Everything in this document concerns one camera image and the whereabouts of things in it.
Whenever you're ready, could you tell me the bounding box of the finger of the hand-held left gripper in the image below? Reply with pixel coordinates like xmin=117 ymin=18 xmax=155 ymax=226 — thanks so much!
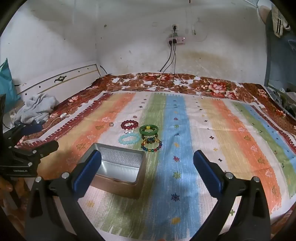
xmin=13 ymin=140 xmax=60 ymax=166

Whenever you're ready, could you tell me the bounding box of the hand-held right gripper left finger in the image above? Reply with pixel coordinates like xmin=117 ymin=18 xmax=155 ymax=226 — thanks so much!
xmin=24 ymin=149 xmax=104 ymax=241

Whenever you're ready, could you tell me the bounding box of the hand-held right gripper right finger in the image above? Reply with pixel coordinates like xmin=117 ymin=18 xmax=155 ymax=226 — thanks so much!
xmin=193 ymin=150 xmax=272 ymax=241

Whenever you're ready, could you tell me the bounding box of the metal tin box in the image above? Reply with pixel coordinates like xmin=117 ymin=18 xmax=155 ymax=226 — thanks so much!
xmin=89 ymin=143 xmax=147 ymax=200

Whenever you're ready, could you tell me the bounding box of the light blue bead bracelet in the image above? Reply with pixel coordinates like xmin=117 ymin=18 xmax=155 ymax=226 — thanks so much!
xmin=118 ymin=133 xmax=141 ymax=145

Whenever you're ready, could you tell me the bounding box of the dark red bead bracelet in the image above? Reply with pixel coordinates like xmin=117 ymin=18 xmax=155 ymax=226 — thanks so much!
xmin=121 ymin=120 xmax=139 ymax=130

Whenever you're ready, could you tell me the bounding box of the multicolour bead bracelet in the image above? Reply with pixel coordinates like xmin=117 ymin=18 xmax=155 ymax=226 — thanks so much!
xmin=141 ymin=137 xmax=163 ymax=153

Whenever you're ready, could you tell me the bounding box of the green jade bangle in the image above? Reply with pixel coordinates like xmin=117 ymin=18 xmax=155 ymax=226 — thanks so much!
xmin=139 ymin=124 xmax=159 ymax=135

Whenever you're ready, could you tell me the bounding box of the person's left hand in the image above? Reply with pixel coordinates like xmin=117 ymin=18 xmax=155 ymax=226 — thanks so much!
xmin=0 ymin=178 xmax=14 ymax=193

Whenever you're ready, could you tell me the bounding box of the dark blue cloth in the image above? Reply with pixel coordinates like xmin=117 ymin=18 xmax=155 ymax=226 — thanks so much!
xmin=23 ymin=124 xmax=45 ymax=138

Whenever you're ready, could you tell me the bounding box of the grey crumpled cloth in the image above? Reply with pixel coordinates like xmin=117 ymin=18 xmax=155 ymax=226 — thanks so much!
xmin=14 ymin=93 xmax=59 ymax=124

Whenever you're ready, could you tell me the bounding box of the striped colourful mat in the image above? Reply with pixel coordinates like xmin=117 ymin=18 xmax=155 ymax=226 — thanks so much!
xmin=37 ymin=91 xmax=296 ymax=238

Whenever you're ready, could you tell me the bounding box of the white headboard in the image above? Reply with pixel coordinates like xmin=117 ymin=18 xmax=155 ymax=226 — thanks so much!
xmin=17 ymin=61 xmax=101 ymax=96

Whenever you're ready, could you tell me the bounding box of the teal plastic bag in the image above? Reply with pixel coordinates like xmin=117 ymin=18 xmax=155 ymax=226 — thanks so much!
xmin=0 ymin=58 xmax=22 ymax=114

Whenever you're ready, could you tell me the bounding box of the floral brown bedsheet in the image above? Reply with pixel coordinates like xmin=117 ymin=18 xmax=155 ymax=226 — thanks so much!
xmin=15 ymin=73 xmax=296 ymax=149

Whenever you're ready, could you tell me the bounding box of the dark cloth pile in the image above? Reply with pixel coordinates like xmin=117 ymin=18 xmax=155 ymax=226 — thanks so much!
xmin=266 ymin=85 xmax=296 ymax=117

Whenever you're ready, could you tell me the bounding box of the blue hanging cloth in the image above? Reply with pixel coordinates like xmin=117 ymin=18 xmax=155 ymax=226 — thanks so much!
xmin=264 ymin=30 xmax=296 ymax=93

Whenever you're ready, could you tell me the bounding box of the white power strip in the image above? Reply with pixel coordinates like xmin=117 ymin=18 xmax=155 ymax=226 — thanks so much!
xmin=167 ymin=37 xmax=186 ymax=45

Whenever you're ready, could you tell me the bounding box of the white cable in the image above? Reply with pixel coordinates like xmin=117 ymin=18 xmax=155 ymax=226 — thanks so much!
xmin=177 ymin=74 xmax=204 ymax=100

